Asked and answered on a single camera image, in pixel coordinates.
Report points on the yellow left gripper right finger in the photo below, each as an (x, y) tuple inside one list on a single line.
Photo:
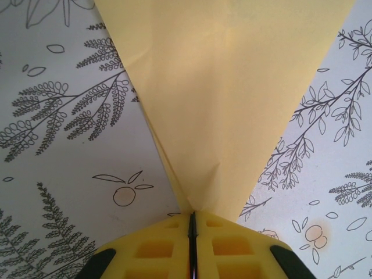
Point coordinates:
[(238, 253)]

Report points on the floral patterned table cover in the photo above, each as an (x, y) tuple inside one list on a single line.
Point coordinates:
[(72, 145)]

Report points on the pale yellow paper sheet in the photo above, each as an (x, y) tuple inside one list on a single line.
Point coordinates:
[(221, 101)]

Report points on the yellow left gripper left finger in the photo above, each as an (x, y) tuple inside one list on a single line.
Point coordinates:
[(151, 253)]

